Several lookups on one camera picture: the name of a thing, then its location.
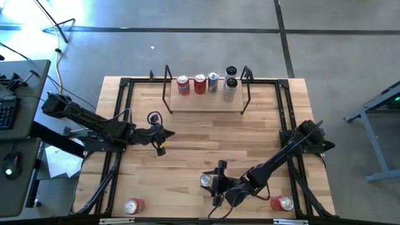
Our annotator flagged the yellow power cable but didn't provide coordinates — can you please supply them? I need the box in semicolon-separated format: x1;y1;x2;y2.
53;29;65;95

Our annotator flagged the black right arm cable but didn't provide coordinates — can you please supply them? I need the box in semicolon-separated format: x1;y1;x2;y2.
207;182;271;219

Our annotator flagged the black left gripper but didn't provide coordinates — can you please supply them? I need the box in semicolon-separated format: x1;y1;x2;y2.
134;123;176;156

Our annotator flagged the red cola can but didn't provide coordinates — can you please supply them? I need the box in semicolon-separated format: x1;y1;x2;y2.
193;72;208;96

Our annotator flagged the grey desk top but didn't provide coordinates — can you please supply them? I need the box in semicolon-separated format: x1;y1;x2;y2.
0;137;42;219
0;59;52;141

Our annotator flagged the white paper sheet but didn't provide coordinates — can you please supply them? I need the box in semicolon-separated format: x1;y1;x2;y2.
43;145;84;179

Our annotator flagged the black computer mouse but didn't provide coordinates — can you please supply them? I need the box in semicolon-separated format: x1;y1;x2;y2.
2;151;23;181

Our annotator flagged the dark box green light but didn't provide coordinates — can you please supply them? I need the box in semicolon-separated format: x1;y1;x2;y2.
379;81;400;109

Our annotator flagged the black metal shelf bracket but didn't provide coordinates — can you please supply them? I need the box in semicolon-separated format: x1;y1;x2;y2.
161;64;174;115
239;64;254;116

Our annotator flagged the tall white can black lid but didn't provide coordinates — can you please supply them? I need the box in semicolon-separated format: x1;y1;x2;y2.
222;77;239;103
224;65;238;81

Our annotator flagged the black wire rack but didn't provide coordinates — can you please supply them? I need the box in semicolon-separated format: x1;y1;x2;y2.
168;78;244;113

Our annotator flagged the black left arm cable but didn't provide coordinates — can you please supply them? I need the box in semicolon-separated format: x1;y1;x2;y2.
106;107;164;130

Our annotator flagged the black floor stand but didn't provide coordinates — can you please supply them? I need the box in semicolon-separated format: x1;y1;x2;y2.
32;0;77;44

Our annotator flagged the black desk clamp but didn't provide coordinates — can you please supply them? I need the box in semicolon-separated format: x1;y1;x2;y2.
5;69;41;92

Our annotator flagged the red soda can blue label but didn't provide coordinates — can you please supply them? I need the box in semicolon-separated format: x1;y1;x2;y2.
124;197;146;216
176;74;191;96

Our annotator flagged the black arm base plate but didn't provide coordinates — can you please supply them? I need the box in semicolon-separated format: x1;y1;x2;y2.
82;138;128;154
279;129;336;154

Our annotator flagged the blue energy drink can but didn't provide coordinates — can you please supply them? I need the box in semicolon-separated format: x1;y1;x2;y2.
207;71;220;94

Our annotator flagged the blue metal table frame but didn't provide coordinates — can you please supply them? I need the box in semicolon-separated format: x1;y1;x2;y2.
342;80;400;183

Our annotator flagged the silver metal bracket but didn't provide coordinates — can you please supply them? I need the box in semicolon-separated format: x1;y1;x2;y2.
273;218;309;225
99;217;136;225

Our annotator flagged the black keyboard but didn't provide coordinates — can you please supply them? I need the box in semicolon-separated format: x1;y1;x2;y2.
0;96;22;131

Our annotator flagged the black floor cable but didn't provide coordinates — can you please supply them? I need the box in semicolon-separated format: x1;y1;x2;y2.
0;42;32;62

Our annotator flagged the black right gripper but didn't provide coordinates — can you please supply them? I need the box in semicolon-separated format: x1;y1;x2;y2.
202;161;251;207

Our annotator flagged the black aluminium rig frame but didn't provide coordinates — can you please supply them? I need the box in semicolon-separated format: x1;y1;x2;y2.
71;76;337;219

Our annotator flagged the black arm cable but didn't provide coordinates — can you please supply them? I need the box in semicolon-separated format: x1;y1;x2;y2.
207;182;271;219
106;107;164;130

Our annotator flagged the slim silver blue can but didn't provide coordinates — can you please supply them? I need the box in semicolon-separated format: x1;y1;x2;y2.
199;174;213;188

